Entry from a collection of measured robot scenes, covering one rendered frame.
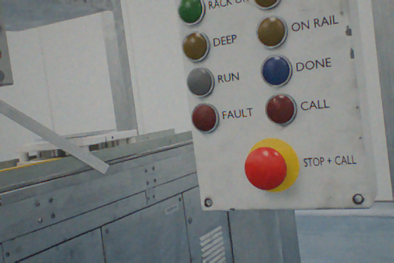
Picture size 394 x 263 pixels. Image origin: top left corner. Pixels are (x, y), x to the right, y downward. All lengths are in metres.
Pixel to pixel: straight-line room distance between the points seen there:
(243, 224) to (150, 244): 1.10
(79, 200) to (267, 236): 0.82
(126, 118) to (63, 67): 3.62
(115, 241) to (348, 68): 1.15
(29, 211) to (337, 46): 0.89
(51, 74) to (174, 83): 1.54
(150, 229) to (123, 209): 0.16
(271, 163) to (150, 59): 4.41
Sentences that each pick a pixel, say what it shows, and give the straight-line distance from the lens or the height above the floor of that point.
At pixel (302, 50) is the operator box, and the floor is 0.99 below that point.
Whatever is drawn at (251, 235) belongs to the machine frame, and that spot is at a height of 0.80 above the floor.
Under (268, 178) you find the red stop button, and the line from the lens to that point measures 0.48.
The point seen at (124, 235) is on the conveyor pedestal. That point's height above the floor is 0.61.
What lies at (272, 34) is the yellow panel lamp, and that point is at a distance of 0.50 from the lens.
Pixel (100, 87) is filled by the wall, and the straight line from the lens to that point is 5.26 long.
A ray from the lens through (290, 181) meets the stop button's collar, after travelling 0.51.
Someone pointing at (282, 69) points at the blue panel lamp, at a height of 0.97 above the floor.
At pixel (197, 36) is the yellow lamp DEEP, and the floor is 1.02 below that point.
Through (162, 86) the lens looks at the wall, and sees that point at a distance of 4.80.
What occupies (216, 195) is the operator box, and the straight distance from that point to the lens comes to 0.54.
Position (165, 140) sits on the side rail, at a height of 0.85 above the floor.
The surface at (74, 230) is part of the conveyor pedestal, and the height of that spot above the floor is 0.68.
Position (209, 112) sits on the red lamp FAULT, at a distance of 0.52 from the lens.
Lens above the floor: 0.95
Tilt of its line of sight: 3 degrees down
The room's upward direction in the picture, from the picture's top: 7 degrees counter-clockwise
